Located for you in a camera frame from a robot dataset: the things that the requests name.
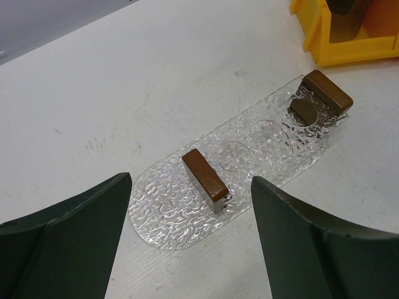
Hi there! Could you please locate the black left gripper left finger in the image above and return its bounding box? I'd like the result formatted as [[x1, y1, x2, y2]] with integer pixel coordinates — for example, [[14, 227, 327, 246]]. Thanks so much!
[[1, 173, 132, 298]]

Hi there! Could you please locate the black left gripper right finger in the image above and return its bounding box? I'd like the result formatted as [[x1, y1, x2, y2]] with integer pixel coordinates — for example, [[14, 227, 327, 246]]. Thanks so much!
[[251, 176, 398, 298]]

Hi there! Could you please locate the clear textured acrylic tray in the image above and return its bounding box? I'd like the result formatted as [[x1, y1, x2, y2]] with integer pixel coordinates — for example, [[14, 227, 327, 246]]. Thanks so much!
[[128, 77, 348, 250]]

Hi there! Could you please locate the brown wooden tray end block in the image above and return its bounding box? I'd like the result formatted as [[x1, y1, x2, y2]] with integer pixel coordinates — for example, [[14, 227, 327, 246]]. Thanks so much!
[[182, 148, 229, 214]]

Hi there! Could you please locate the yellow plastic bin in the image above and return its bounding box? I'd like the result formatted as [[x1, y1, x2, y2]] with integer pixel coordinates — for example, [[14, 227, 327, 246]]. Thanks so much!
[[290, 1, 398, 67]]

